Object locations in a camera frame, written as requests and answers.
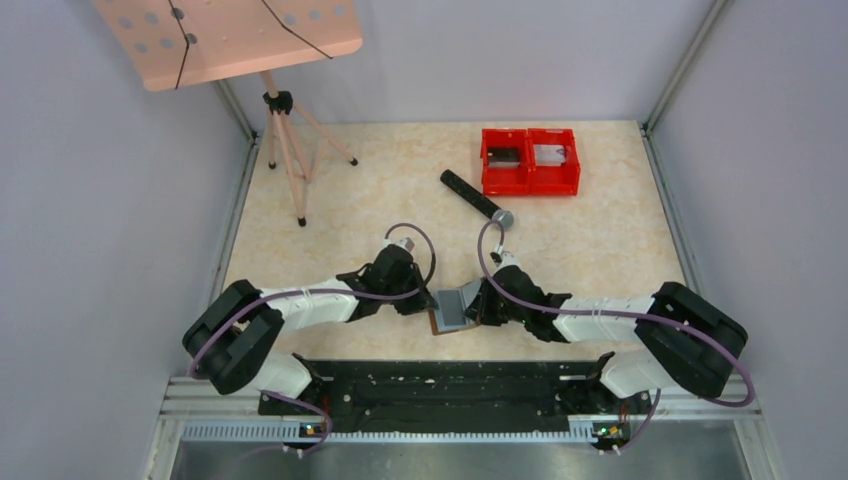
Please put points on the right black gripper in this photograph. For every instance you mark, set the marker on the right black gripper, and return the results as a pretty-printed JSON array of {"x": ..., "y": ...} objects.
[{"x": 480, "y": 311}]

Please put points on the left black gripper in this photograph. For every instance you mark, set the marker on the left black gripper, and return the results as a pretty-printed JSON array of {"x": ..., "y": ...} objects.
[{"x": 422, "y": 301}]

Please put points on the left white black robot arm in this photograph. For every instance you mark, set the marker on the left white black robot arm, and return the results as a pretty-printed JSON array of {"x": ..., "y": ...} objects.
[{"x": 231, "y": 343}]

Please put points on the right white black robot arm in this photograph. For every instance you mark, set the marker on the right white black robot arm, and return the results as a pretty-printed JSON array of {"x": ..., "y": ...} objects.
[{"x": 680, "y": 339}]

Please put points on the black handheld microphone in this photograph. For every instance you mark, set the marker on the black handheld microphone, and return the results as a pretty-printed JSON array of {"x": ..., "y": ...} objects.
[{"x": 477, "y": 199}]

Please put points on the left red plastic bin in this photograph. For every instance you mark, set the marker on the left red plastic bin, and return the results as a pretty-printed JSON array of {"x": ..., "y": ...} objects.
[{"x": 505, "y": 162}]

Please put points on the red plastic bin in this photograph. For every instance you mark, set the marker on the red plastic bin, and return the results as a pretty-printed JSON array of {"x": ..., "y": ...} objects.
[
  {"x": 555, "y": 170},
  {"x": 505, "y": 162}
]

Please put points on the right red plastic bin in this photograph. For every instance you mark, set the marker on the right red plastic bin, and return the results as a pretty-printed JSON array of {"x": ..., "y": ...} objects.
[{"x": 555, "y": 170}]

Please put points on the pink music stand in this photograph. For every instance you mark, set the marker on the pink music stand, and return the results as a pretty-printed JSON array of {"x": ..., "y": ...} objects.
[{"x": 174, "y": 44}]

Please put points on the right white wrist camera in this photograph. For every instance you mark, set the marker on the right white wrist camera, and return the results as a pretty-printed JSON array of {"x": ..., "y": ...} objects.
[{"x": 503, "y": 259}]

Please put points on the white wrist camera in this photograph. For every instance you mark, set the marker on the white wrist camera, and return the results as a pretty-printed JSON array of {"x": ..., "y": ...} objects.
[
  {"x": 405, "y": 243},
  {"x": 503, "y": 259}
]

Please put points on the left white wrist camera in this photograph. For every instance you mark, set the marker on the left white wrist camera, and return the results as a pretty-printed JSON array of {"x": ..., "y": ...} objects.
[{"x": 405, "y": 243}]

